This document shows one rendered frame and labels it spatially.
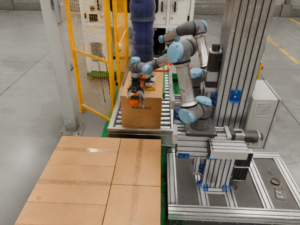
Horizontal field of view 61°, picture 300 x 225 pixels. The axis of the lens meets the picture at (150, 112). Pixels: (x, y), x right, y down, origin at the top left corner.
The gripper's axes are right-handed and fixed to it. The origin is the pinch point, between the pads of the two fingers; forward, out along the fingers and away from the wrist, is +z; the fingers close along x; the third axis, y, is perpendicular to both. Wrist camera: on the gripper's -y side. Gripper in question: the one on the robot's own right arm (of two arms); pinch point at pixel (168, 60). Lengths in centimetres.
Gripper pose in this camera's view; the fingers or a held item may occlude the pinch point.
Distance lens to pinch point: 291.7
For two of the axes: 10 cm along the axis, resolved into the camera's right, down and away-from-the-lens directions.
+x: 10.0, 0.6, -0.6
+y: -0.8, 5.3, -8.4
